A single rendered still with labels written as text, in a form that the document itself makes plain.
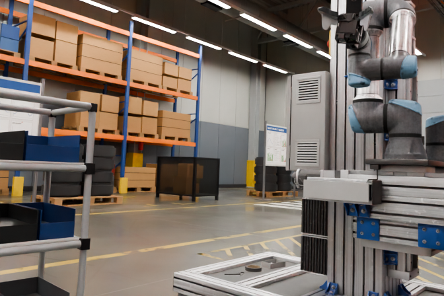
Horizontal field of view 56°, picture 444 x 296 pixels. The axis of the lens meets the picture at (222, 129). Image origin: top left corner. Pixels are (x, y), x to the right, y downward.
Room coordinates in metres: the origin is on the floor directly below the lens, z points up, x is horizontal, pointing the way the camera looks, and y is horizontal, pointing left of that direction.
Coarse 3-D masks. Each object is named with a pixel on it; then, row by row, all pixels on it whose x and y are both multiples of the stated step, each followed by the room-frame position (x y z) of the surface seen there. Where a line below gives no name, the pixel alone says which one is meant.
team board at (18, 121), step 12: (0, 84) 5.60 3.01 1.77; (12, 84) 5.72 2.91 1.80; (24, 84) 5.84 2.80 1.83; (36, 84) 5.97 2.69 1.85; (0, 120) 5.63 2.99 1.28; (12, 120) 5.75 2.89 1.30; (24, 120) 5.87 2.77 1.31; (36, 120) 6.00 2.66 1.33; (36, 132) 6.01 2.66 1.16; (36, 180) 6.04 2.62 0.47
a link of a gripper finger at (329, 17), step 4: (320, 8) 1.20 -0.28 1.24; (324, 8) 1.21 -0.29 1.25; (320, 12) 1.21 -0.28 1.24; (324, 12) 1.21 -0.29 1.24; (328, 12) 1.22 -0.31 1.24; (332, 12) 1.23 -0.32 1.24; (336, 12) 1.23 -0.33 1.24; (324, 16) 1.23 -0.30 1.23; (328, 16) 1.23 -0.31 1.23; (332, 16) 1.23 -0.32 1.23; (336, 16) 1.23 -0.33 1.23; (324, 20) 1.23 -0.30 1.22; (328, 20) 1.24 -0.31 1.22; (332, 20) 1.24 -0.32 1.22; (336, 20) 1.25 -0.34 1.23; (324, 24) 1.23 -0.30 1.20; (328, 24) 1.24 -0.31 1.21; (332, 24) 1.25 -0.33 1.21; (324, 28) 1.24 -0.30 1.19
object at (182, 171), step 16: (160, 160) 9.98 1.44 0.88; (176, 160) 9.62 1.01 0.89; (192, 160) 9.30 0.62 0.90; (208, 160) 9.58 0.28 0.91; (160, 176) 9.96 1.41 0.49; (176, 176) 9.60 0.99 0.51; (192, 176) 9.28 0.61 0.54; (208, 176) 9.59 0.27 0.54; (160, 192) 9.94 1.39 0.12; (176, 192) 9.59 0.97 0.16; (192, 192) 9.27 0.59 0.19; (208, 192) 9.61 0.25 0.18
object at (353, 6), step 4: (348, 0) 1.27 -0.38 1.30; (352, 0) 1.26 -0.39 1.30; (356, 0) 1.26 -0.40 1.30; (360, 0) 1.26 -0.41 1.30; (348, 4) 1.28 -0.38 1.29; (352, 4) 1.27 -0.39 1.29; (356, 4) 1.27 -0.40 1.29; (360, 4) 1.26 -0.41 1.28; (348, 8) 1.28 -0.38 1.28; (352, 8) 1.28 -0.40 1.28; (356, 8) 1.27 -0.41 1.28; (360, 8) 1.27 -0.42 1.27; (348, 12) 1.29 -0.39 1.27; (352, 12) 1.28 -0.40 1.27; (356, 12) 1.28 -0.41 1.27
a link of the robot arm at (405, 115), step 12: (384, 108) 1.59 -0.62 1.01; (396, 108) 1.57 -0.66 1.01; (408, 108) 1.55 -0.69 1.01; (420, 108) 1.57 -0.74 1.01; (384, 120) 1.59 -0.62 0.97; (396, 120) 1.57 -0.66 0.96; (408, 120) 1.55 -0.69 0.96; (420, 120) 1.56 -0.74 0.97; (396, 132) 1.57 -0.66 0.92; (408, 132) 1.55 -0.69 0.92; (420, 132) 1.56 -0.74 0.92
